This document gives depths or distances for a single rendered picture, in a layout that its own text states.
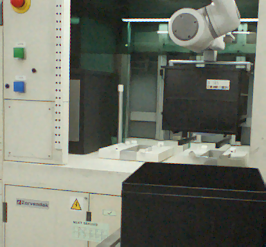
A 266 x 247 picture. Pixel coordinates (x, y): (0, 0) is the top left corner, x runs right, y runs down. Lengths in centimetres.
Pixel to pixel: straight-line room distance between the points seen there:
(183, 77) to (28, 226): 67
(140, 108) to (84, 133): 65
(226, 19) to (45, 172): 72
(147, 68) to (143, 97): 14
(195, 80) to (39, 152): 53
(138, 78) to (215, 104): 105
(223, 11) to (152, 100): 122
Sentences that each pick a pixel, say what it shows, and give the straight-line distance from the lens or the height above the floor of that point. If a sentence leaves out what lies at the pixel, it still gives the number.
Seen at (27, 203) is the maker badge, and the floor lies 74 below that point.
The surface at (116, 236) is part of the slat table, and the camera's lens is 112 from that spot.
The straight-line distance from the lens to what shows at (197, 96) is 126.
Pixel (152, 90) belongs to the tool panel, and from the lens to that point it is 224.
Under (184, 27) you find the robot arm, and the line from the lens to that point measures 106.
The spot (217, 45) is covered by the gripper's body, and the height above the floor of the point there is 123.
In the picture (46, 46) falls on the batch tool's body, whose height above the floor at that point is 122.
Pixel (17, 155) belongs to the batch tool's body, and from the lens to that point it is 151.
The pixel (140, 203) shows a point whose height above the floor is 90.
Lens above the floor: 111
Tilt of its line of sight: 7 degrees down
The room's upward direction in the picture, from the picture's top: 2 degrees clockwise
